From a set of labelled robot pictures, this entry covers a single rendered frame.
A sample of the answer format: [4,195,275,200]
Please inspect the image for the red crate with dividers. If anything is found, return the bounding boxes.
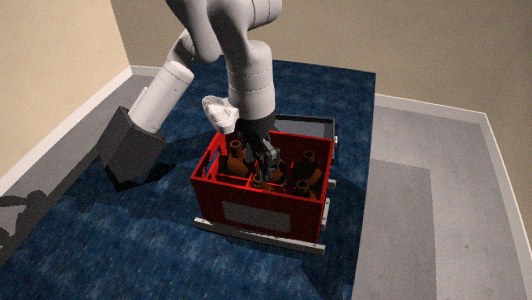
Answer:
[199,128,334,244]

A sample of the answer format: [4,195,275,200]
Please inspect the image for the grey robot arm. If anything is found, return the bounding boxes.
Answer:
[128,0,282,135]

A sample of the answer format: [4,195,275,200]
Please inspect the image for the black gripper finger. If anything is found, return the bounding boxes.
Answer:
[236,129,256,163]
[247,136,280,183]

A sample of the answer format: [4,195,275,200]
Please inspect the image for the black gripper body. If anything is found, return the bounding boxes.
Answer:
[235,109,276,151]

